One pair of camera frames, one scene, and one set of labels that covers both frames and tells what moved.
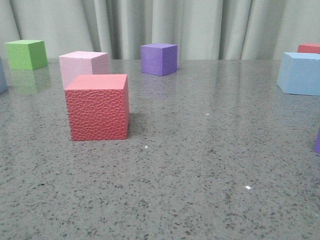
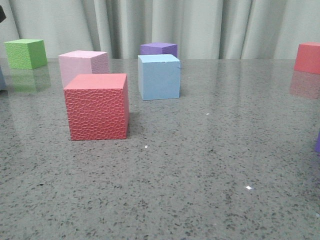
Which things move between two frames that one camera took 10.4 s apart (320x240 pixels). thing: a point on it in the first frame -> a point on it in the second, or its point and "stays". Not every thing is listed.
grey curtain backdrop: (202, 29) stays
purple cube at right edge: (317, 144) stays
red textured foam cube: (98, 107) stays
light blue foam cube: (299, 73) -> (159, 76)
